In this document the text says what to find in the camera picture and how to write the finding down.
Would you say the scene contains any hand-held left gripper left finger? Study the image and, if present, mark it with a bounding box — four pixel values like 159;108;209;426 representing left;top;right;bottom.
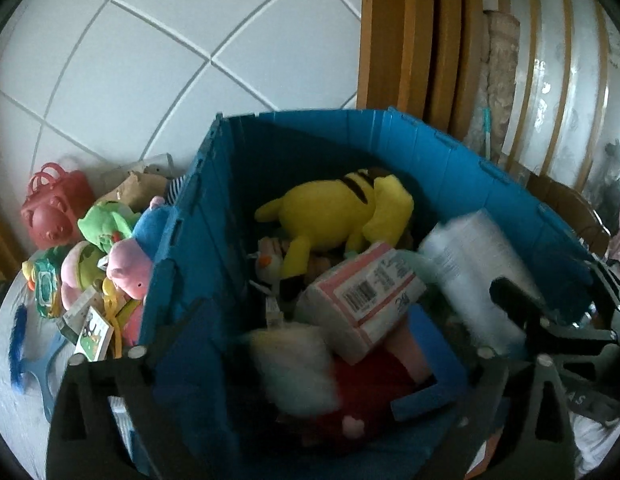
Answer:
46;298;233;480

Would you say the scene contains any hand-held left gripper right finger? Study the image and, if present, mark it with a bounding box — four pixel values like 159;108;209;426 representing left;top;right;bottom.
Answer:
412;305;576;480

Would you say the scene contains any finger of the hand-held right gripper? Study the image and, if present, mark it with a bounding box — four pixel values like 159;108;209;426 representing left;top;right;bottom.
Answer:
587;256;620;328
490;276;618;346

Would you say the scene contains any white paper roll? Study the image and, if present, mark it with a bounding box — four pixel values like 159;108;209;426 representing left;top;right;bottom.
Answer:
419;210;540;353

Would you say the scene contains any pink pig plush orange dress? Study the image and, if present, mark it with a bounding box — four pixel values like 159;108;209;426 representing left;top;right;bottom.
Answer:
121;300;147;348

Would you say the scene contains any white fluffy plush toy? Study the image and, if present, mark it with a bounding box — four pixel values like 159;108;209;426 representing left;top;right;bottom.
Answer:
238;324;343;418

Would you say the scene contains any yellow plush toy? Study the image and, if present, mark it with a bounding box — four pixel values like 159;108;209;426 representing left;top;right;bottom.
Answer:
254;167;415;278

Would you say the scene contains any blue plastic crate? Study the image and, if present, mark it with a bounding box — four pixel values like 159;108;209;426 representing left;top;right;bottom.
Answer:
132;106;610;480

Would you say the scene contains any red pink plush toy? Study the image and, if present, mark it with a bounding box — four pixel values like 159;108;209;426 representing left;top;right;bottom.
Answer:
275;317;441;453

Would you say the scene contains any yellow rubber figure toy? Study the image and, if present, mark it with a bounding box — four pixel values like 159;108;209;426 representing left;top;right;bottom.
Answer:
102;280;141;358

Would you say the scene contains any wooden chair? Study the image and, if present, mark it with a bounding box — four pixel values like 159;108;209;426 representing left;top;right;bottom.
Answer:
522;170;613;258

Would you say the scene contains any green orange toy box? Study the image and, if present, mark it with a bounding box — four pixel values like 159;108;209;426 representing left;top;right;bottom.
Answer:
75;305;115;361

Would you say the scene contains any pink white tissue pack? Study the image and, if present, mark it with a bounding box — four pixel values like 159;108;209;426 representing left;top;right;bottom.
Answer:
295;241;427;367

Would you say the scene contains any pink pig plush blue shirt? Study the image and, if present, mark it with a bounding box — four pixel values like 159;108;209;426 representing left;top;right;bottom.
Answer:
105;199;173;301

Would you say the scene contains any small white plush toy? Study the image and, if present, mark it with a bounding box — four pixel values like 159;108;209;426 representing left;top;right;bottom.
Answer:
252;236;291;286

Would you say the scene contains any white green leaflet box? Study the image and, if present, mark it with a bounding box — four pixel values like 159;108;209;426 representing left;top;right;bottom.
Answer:
57;285;98;341

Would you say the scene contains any green pink plush toy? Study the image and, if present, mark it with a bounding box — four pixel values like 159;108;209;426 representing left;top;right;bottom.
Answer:
59;240;110;308

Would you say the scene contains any light blue plastic tool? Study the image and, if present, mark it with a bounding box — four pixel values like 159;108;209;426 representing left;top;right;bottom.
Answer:
25;332;71;413

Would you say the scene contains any striped plush toy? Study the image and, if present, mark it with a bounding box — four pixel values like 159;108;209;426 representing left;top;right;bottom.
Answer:
165;175;188;206

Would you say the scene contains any green yellow toy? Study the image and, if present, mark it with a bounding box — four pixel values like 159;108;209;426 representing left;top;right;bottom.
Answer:
21;255;62;320

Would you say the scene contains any brown plush toy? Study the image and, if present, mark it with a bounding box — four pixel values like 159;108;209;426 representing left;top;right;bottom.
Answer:
97;170;169;211

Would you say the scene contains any blue feather toy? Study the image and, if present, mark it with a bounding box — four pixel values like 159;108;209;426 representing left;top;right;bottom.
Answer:
9;304;30;391

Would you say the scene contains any red bear-shaped bag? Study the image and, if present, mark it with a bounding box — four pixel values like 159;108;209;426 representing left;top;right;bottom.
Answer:
20;161;97;250

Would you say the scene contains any rolled patterned carpet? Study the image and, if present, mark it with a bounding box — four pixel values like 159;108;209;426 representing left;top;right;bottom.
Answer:
465;10;521;158

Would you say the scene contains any wooden slatted glass door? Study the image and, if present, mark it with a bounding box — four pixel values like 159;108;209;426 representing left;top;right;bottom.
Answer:
490;0;620;211

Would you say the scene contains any teal handled stick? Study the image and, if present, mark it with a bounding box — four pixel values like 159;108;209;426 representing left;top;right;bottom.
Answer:
481;106;494;158

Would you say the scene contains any wooden frame post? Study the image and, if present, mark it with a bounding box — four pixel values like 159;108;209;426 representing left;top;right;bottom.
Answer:
357;0;490;136

